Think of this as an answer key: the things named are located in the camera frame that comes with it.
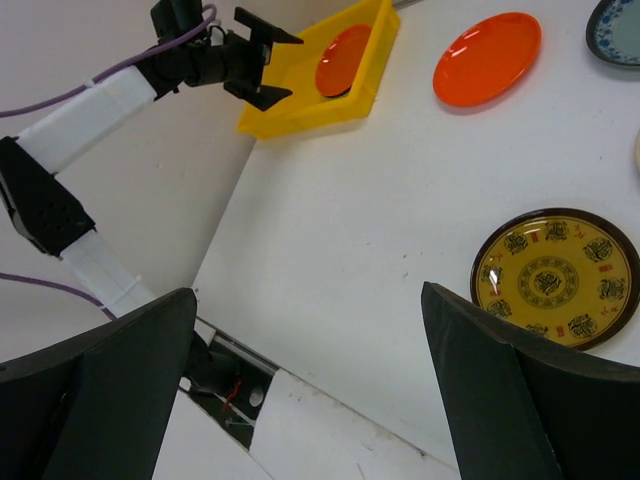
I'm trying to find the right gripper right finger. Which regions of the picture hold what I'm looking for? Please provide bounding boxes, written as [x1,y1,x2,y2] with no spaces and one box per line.
[421,282,639,479]

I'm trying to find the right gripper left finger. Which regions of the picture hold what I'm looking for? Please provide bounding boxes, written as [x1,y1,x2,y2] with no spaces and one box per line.
[1,288,196,479]

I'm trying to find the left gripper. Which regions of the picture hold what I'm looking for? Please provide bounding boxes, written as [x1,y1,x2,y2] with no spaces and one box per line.
[185,7,304,111]

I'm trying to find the orange plate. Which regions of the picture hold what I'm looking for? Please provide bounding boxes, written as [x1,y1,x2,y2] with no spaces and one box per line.
[315,24,372,98]
[432,12,542,108]

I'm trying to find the yellow brown plate front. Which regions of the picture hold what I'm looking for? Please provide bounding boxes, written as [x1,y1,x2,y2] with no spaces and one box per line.
[470,208,639,351]

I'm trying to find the blue patterned plate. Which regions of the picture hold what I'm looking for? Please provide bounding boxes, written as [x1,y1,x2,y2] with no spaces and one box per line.
[585,0,639,68]

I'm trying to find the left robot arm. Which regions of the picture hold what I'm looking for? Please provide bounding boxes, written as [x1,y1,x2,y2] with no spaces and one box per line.
[1,1,254,294]

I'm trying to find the yellow plastic bin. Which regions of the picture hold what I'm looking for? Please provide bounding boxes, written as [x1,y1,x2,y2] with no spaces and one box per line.
[237,1,400,139]

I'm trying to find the cream floral plate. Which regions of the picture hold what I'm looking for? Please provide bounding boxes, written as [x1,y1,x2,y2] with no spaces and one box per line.
[634,131,640,171]

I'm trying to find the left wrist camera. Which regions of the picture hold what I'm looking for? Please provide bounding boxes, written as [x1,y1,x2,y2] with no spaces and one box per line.
[150,0,203,44]

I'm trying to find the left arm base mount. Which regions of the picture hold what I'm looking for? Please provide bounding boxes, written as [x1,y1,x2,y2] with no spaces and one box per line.
[183,331,279,448]

